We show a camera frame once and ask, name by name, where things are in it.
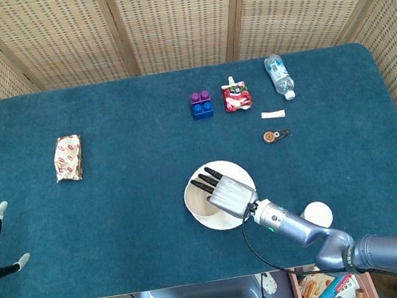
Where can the white paper plate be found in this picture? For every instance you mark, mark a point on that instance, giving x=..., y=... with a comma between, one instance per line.
x=234, y=173

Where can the woven bamboo folding screen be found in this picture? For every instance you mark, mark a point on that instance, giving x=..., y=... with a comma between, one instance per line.
x=177, y=16

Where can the clear plastic water bottle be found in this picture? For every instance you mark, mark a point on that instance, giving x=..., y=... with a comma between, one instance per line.
x=279, y=75

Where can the beige bowl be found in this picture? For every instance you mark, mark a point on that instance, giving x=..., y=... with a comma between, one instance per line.
x=198, y=205

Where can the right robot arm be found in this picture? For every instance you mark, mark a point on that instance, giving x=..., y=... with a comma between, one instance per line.
x=309, y=229

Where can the gold snack bag red print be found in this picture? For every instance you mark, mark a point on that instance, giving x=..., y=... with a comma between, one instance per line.
x=68, y=158

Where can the purple toy block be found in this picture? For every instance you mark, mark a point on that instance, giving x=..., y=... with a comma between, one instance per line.
x=200, y=97

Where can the pale pink paper strip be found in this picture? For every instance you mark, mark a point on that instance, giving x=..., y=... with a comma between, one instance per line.
x=273, y=114

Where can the crumpled red drink pouch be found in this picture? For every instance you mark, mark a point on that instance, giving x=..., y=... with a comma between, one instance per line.
x=235, y=97

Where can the floral print paper cup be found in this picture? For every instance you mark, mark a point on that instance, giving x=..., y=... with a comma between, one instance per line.
x=318, y=215

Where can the blue table cloth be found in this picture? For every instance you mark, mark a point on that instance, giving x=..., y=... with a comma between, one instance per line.
x=118, y=214

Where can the wooden box with books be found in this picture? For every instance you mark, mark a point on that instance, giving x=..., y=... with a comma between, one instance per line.
x=330, y=287

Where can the blue toy block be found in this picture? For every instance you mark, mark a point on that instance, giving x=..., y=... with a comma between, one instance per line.
x=203, y=111

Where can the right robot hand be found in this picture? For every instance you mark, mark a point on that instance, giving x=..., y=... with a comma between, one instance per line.
x=232, y=196

